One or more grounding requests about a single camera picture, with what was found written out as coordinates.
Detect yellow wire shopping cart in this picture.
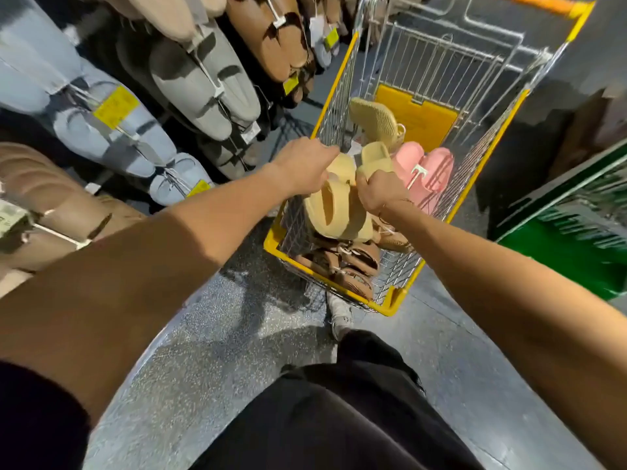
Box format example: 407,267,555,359
263,0,597,318

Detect person's right forearm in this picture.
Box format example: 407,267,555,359
387,200,627,470

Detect brown strap sandal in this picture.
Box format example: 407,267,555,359
294,253,376,302
337,241,382,277

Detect beige hanging slippers pair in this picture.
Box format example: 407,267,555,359
83,0,229,43

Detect person's black sleeve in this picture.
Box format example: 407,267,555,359
0,359,92,470

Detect person's grey shoe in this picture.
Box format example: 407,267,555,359
326,290,355,342

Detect large yellow price tag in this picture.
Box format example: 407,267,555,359
92,85,141,131

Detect tan textured-sole slipper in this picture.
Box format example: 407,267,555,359
348,97,407,152

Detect person's right hand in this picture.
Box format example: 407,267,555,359
355,169,415,222

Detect grey foam slipper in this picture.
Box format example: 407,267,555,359
149,38,234,142
195,20,262,124

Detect brown hanging slippers pair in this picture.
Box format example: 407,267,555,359
226,0,314,84

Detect person's left forearm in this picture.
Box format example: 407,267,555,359
0,164,290,429

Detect person's black trousers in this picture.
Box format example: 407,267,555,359
188,330,487,470

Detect pale yellow foam slipper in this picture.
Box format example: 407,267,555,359
304,153,376,243
355,141,395,180

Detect green display bin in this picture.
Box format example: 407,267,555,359
494,141,627,302

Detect person's left hand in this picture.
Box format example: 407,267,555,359
268,138,340,197

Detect pink foam slipper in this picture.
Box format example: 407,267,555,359
391,141,426,191
409,147,456,217

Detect tan strap sandal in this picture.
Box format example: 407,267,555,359
371,214,415,254

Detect yellow cart seat flap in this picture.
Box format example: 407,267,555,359
374,83,460,153

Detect thin wrist bracelet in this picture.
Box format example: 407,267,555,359
377,198,417,226

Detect brown quilted slippers pair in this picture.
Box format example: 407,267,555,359
0,142,148,300

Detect row of blue-grey slippers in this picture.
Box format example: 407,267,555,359
0,0,215,207

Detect orange cart handle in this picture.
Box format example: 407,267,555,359
490,0,596,18

